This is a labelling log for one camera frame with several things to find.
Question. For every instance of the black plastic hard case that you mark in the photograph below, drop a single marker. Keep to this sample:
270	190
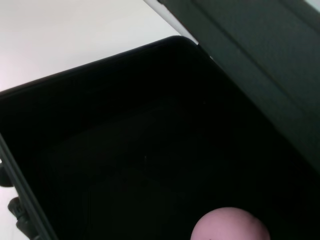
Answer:
150	125

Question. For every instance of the pink peach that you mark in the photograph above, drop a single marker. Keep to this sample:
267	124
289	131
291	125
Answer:
230	225

